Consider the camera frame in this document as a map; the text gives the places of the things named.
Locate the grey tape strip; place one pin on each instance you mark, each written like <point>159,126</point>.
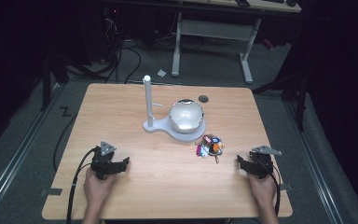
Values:
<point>52,192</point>
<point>286,187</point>

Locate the metal floor rail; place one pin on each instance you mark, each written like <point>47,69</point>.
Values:
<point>15,158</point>
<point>315,161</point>

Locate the dark round table grommet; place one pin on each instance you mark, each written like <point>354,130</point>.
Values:
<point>203,99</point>

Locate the bunch of keys, colourful tags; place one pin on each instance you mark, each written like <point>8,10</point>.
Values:
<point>210,148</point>

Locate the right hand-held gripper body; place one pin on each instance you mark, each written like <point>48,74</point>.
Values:
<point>262,163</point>

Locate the person's left hand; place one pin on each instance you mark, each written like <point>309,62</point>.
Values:
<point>97,188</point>

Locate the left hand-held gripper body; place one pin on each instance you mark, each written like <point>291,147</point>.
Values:
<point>103,164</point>

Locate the person's right hand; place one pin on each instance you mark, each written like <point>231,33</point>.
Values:
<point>263,188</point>

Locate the shiny silver metal bowl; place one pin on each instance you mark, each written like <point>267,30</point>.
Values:
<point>186,115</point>

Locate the crumpled white paper scrap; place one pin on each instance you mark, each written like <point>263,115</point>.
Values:
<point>161,73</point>

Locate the small red object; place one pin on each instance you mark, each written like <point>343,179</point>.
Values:
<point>268,44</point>

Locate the desk with white metal legs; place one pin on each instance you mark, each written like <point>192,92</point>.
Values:
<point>213,29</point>

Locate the black metal stand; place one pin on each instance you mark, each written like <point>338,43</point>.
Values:
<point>48,81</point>
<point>295,93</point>

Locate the white stand with pole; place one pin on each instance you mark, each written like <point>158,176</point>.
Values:
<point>155,124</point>

